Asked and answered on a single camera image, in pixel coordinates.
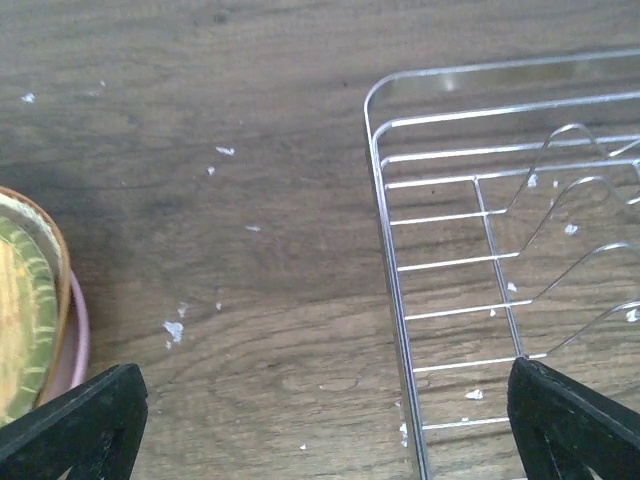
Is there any pink plate with bird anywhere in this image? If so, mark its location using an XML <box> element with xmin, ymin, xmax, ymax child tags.
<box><xmin>44</xmin><ymin>272</ymin><xmax>90</xmax><ymax>401</ymax></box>

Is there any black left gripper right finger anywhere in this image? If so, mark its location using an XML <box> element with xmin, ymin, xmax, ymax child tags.
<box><xmin>507</xmin><ymin>357</ymin><xmax>639</xmax><ymax>479</ymax></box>

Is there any chrome wire dish rack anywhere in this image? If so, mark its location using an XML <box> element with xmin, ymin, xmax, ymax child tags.
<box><xmin>364</xmin><ymin>49</ymin><xmax>639</xmax><ymax>479</ymax></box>

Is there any woven bamboo-pattern plate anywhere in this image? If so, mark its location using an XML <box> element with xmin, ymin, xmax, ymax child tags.
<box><xmin>1</xmin><ymin>187</ymin><xmax>71</xmax><ymax>426</ymax></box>

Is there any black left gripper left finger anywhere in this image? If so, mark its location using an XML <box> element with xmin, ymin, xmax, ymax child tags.
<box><xmin>1</xmin><ymin>363</ymin><xmax>148</xmax><ymax>479</ymax></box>

